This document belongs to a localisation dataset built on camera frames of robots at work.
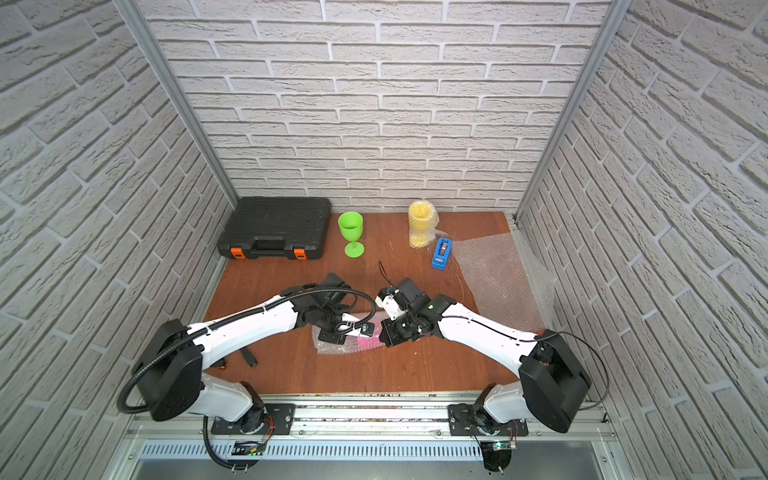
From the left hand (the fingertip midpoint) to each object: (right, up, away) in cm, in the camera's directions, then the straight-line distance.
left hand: (353, 322), depth 84 cm
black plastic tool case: (-31, +29, +23) cm, 48 cm away
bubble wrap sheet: (+28, +27, +22) cm, 44 cm away
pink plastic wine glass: (+4, -5, -3) cm, 7 cm away
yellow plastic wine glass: (+21, +31, +14) cm, 40 cm away
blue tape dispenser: (+29, +19, +20) cm, 40 cm away
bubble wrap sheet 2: (0, -5, -2) cm, 6 cm away
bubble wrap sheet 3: (+49, +8, +14) cm, 52 cm away
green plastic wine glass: (-3, +29, +15) cm, 33 cm away
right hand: (+9, -3, -4) cm, 11 cm away
